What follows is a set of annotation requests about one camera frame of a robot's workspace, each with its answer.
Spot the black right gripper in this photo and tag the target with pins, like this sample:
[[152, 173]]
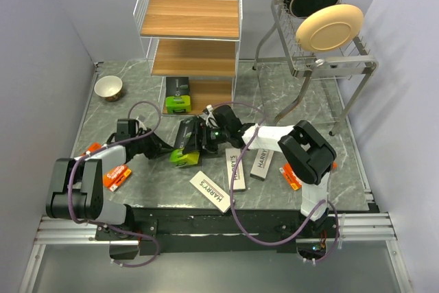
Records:
[[200, 130]]

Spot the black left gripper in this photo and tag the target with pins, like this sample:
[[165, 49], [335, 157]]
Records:
[[160, 148]]

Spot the Gillette Labs razor box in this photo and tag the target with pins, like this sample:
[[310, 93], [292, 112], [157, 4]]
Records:
[[185, 154], [177, 95]]

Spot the white wire wooden shelf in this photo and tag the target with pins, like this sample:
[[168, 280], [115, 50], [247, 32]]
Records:
[[197, 39]]

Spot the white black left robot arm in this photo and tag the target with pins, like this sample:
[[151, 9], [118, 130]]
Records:
[[76, 190]]

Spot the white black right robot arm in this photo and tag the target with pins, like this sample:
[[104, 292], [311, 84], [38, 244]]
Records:
[[308, 153]]

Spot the white Harry's box middle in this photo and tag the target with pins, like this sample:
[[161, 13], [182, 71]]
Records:
[[235, 170]]

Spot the white harry's box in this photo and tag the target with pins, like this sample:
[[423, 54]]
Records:
[[235, 170], [261, 164], [211, 191]]

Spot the white Harry's box left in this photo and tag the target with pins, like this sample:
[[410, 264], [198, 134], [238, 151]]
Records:
[[211, 191]]

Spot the orange Gillette pack left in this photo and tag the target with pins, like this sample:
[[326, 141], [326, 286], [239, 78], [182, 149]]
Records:
[[114, 168]]

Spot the orange gillette pack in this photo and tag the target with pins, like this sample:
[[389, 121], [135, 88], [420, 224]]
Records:
[[114, 168], [296, 184]]

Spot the white Harry's box right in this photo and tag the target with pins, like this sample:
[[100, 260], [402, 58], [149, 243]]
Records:
[[261, 164]]

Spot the red floral ceramic bowl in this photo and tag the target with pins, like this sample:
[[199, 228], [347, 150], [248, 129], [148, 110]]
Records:
[[109, 88]]

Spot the orange Gillette pack right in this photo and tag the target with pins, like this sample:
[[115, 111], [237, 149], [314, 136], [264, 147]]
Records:
[[296, 184]]

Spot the metal dish rack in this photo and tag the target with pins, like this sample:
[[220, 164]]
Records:
[[321, 85]]

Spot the beige plate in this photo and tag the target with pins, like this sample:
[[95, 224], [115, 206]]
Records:
[[330, 28]]

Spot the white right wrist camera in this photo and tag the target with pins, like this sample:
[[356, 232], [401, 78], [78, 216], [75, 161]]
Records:
[[208, 113]]

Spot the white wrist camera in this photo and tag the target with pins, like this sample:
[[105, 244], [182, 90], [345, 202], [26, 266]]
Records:
[[140, 119], [208, 113]]

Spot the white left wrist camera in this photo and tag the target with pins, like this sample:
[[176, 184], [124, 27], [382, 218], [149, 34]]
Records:
[[140, 119]]

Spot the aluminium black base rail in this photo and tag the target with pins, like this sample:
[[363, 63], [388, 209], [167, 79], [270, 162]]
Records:
[[207, 230]]

